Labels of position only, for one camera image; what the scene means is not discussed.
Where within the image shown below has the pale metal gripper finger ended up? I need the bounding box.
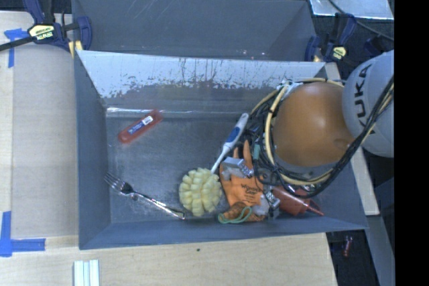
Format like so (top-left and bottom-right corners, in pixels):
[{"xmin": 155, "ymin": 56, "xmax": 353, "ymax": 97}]
[
  {"xmin": 252, "ymin": 190, "xmax": 282, "ymax": 216},
  {"xmin": 221, "ymin": 156, "xmax": 255, "ymax": 180}
]

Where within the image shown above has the red-brown cone-shaped object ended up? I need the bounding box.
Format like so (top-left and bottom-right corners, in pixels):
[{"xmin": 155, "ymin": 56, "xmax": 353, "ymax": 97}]
[{"xmin": 271, "ymin": 185, "xmax": 325, "ymax": 217}]

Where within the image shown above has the orange work glove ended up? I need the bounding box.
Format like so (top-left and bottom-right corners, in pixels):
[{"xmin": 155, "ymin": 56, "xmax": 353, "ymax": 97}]
[{"xmin": 219, "ymin": 139, "xmax": 269, "ymax": 222}]

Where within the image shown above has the yellow sponge dish brush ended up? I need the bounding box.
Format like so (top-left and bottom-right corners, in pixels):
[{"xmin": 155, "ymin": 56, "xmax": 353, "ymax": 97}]
[{"xmin": 178, "ymin": 112, "xmax": 251, "ymax": 218}]

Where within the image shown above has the grey metal bin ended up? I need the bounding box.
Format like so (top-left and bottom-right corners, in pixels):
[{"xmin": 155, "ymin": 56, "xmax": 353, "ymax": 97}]
[{"xmin": 70, "ymin": 0, "xmax": 370, "ymax": 251}]

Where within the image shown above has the orange-red box cutter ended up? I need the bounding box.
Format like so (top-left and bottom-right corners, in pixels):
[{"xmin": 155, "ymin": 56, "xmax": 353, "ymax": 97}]
[{"xmin": 117, "ymin": 109, "xmax": 164, "ymax": 145}]

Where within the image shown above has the silver metal fork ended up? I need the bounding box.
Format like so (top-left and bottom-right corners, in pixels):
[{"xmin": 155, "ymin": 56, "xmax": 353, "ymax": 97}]
[{"xmin": 103, "ymin": 171, "xmax": 188, "ymax": 221}]

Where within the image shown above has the green cord loop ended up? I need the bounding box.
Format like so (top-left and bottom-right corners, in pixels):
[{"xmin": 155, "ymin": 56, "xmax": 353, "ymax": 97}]
[{"xmin": 217, "ymin": 206, "xmax": 253, "ymax": 224}]

